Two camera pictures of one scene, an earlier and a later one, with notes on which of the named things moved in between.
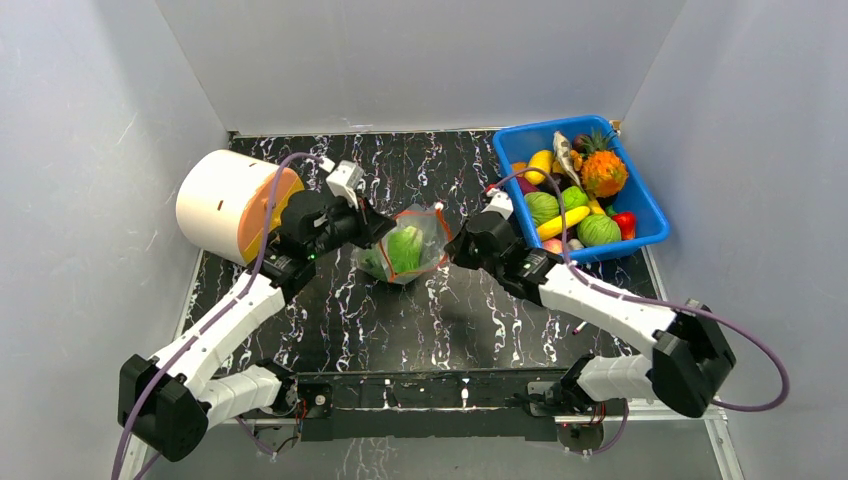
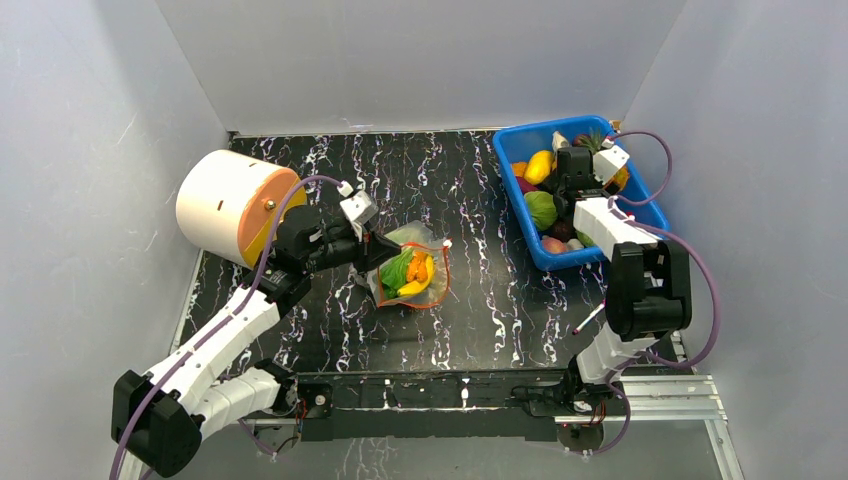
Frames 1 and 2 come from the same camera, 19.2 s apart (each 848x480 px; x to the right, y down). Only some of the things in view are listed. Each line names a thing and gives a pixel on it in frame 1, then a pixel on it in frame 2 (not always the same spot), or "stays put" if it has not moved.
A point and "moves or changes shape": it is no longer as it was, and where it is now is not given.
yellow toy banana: x=552 y=225 to x=416 y=286
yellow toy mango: x=539 y=159 stays put
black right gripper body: x=468 y=244 to x=569 y=183
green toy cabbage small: x=543 y=207 stays put
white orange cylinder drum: x=224 y=203 stays put
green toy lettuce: x=399 y=251 moves or changes shape
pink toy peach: x=554 y=245 stays put
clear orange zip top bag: x=414 y=245 moves or changes shape
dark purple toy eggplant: x=526 y=186 stays put
